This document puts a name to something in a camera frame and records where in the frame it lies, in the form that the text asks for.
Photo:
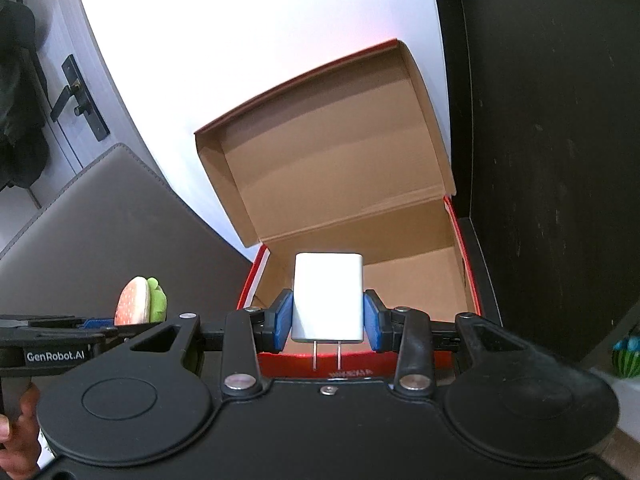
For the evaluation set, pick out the dark cloth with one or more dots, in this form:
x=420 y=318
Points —
x=15 y=85

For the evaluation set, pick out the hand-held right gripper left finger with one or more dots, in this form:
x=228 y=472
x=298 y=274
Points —
x=283 y=321

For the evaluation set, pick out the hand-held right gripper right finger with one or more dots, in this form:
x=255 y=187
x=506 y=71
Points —
x=373 y=322

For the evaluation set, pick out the round watermelon toy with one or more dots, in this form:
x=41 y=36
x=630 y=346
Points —
x=626 y=359

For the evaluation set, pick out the red cardboard box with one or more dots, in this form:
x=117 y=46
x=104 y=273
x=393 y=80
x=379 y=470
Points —
x=345 y=170

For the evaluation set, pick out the white wall charger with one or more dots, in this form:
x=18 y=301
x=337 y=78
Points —
x=327 y=297

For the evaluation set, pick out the burger toy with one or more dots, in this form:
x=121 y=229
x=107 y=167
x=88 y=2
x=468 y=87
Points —
x=134 y=302

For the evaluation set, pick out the black board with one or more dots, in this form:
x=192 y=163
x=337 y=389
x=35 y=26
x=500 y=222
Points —
x=550 y=135

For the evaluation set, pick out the grey leather chair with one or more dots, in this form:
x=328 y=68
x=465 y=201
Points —
x=110 y=240

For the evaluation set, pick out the grey door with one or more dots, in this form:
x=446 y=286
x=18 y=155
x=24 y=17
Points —
x=55 y=50

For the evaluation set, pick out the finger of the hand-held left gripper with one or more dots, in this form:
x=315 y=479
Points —
x=99 y=323

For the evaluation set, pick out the person's left hand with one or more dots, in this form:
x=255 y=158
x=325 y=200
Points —
x=22 y=440

